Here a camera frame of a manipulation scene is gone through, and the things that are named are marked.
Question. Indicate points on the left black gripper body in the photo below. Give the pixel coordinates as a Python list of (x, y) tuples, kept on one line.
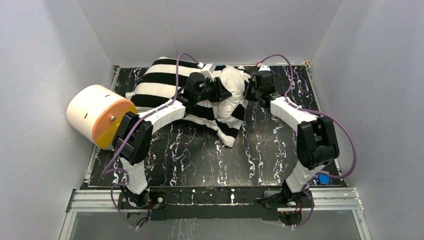
[(218, 89)]

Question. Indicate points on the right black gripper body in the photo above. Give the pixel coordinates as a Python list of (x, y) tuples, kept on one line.
[(251, 93)]

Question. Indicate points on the black white striped pillowcase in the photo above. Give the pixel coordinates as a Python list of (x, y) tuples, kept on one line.
[(167, 75)]

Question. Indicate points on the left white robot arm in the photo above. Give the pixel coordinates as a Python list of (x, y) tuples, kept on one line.
[(133, 138)]

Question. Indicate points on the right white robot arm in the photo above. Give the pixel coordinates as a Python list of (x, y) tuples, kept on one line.
[(316, 140)]

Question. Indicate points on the white orange cylinder roll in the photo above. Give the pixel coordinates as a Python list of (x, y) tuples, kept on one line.
[(96, 112)]

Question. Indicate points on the small blue object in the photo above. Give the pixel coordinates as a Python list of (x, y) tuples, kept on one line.
[(323, 179)]

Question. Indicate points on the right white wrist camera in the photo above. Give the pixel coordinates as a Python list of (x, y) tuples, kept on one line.
[(264, 66)]

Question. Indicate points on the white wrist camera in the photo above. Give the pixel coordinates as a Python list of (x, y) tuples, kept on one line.
[(207, 68), (264, 66)]

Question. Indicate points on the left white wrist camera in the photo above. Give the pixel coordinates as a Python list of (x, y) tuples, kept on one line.
[(207, 68)]

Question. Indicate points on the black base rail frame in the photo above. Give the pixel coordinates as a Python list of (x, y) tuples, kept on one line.
[(245, 202)]

